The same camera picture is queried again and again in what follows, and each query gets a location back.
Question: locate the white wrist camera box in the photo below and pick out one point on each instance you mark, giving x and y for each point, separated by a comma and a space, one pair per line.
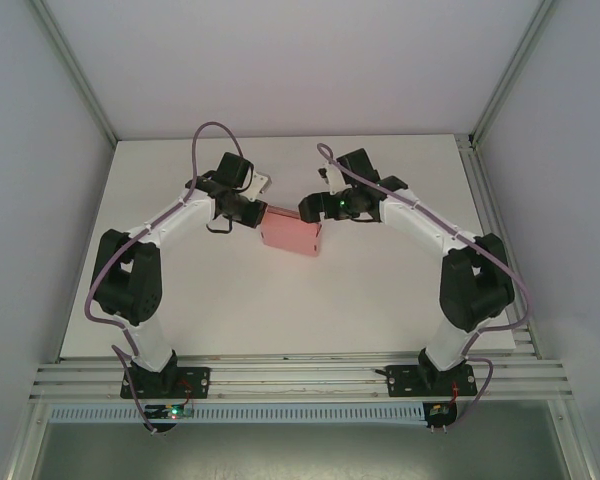
257, 186
334, 177

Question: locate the right circuit board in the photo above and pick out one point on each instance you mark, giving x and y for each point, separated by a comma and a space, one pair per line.
437, 411

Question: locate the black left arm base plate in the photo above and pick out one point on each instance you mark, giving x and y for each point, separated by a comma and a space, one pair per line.
195, 375

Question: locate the pink paper box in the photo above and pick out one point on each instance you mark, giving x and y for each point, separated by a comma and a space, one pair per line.
290, 235

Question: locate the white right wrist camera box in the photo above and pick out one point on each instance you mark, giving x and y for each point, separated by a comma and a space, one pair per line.
334, 177

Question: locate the aluminium frame post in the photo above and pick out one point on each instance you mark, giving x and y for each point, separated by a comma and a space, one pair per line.
75, 70
515, 65

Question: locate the aluminium side rail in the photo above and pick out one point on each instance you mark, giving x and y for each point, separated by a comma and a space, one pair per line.
485, 200

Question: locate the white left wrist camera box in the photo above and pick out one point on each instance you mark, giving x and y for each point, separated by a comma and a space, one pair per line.
257, 186

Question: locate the left circuit board green light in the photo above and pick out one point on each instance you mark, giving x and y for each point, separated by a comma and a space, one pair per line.
172, 412

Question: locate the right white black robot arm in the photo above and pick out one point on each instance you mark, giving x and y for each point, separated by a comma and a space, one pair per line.
420, 225

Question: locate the aluminium mounting rail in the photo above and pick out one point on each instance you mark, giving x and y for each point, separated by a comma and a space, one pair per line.
290, 387

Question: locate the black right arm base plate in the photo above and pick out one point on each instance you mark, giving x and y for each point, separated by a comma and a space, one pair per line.
400, 382

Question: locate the aluminium frame leg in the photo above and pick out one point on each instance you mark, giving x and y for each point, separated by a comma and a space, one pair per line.
577, 445
25, 445

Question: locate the black round mount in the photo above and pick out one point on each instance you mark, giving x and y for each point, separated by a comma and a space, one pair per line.
160, 426
453, 415

